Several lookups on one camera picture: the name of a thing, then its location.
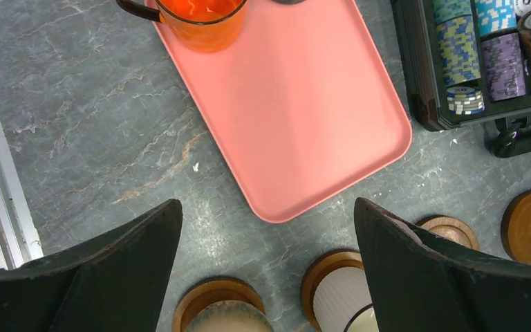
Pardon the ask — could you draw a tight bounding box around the wooden coaster one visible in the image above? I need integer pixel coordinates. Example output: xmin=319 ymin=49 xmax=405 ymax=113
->
xmin=171 ymin=276 xmax=266 ymax=331

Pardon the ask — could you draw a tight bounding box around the beige ceramic mug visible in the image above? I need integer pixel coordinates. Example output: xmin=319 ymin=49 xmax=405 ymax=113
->
xmin=185 ymin=300 xmax=273 ymax=332

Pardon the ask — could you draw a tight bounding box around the cream mug dark handle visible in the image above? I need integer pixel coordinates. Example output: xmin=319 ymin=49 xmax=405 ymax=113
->
xmin=313 ymin=267 xmax=379 ymax=332

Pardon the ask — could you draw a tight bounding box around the black poker chip case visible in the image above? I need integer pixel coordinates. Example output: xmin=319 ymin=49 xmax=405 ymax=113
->
xmin=391 ymin=1 xmax=531 ymax=158

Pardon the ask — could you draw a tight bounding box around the orange mug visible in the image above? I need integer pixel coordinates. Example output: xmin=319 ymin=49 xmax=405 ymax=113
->
xmin=117 ymin=0 xmax=247 ymax=53

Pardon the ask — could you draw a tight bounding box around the wooden coaster three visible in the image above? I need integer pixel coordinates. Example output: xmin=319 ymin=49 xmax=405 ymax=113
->
xmin=416 ymin=215 xmax=481 ymax=251

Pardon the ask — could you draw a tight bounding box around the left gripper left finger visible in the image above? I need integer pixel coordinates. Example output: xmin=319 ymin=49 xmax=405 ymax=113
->
xmin=0 ymin=199 xmax=183 ymax=331

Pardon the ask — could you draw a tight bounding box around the wooden coaster two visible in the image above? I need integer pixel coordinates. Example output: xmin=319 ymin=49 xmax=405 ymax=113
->
xmin=300 ymin=248 xmax=363 ymax=331

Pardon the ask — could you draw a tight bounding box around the pink serving tray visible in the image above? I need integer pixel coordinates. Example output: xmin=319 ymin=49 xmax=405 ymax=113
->
xmin=155 ymin=1 xmax=412 ymax=223

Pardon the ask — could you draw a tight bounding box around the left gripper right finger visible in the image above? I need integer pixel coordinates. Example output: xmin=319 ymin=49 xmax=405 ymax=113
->
xmin=354 ymin=198 xmax=531 ymax=331

